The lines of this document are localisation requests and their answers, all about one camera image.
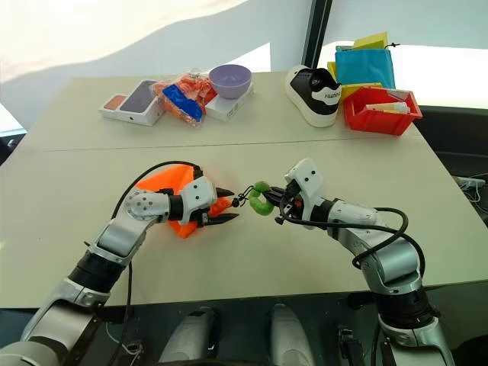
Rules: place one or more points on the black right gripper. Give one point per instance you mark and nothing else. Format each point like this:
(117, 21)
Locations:
(293, 200)

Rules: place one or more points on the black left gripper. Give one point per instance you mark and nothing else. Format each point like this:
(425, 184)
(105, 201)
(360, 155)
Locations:
(204, 222)

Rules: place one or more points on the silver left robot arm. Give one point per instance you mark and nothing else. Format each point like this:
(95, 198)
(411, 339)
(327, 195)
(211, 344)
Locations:
(122, 228)

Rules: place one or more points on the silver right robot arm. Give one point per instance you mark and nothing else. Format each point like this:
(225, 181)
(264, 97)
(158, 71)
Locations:
(392, 263)

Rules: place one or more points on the orange and blue snack packet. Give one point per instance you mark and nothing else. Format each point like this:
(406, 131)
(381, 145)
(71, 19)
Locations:
(190, 85)

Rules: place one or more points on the plain white carton box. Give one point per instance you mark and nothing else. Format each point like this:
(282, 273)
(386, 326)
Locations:
(225, 110)

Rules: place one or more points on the white and black sneaker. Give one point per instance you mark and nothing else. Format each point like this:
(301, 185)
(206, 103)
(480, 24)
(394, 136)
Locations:
(312, 99)

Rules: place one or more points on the red plastic bin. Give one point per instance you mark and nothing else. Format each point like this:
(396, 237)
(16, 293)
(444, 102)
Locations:
(375, 122)

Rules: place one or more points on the purple bowl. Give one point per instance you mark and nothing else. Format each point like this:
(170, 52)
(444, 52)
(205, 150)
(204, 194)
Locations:
(230, 82)

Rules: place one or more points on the yellow plastic bin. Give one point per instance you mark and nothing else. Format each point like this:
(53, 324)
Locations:
(371, 40)
(352, 91)

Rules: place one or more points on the white box with dark phone print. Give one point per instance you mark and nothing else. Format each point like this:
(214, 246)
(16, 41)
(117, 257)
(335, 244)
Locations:
(141, 101)

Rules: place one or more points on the grey rounded shell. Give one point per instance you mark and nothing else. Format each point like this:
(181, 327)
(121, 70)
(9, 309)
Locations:
(289, 335)
(188, 335)

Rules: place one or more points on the white tube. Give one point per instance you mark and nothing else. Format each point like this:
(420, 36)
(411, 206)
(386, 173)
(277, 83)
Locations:
(389, 108)

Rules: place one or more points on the white box with salmon print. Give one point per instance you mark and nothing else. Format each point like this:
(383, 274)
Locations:
(111, 106)

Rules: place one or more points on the white power strip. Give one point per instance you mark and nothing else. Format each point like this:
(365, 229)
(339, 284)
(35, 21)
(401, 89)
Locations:
(470, 183)

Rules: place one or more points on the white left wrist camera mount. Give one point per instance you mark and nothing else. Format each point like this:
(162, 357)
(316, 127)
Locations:
(195, 198)

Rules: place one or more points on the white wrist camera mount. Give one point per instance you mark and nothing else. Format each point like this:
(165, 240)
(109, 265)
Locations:
(195, 198)
(307, 175)

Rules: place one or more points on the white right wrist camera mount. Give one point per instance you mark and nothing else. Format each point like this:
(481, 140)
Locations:
(307, 175)

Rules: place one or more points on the dark vertical post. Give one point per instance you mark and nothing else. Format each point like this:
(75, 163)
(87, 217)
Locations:
(318, 30)

